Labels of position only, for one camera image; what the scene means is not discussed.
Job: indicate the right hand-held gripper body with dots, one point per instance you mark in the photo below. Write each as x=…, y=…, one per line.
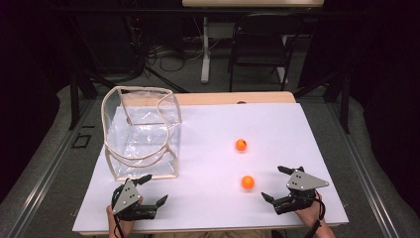
x=302, y=182

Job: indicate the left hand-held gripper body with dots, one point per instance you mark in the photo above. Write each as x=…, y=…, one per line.
x=127, y=197

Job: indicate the plain orange ball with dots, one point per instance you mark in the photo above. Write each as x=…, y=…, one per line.
x=247, y=182

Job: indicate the clear plastic bag beige trim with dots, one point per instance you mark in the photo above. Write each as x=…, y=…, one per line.
x=142, y=145

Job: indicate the orange ball with dark mark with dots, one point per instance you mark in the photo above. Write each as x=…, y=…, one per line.
x=241, y=145

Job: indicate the person's left hand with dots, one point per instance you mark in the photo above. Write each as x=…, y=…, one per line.
x=121, y=225

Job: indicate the person's right hand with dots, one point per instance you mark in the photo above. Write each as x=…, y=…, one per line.
x=308, y=215

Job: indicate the white board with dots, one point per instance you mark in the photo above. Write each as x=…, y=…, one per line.
x=214, y=205

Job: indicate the person's beige trousers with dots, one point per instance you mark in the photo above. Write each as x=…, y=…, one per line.
x=214, y=235

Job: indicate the black metal stand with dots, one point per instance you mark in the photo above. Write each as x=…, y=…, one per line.
x=345, y=105
x=74, y=99

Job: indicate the dark curtain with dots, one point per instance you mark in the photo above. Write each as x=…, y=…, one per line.
x=389, y=99
x=20, y=99

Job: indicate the black folding chair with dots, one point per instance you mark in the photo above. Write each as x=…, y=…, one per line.
x=261, y=49

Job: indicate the white desk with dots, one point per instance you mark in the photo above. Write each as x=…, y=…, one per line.
x=205, y=49

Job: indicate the metal floor rail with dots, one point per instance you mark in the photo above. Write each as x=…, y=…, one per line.
x=49, y=168
x=360, y=158

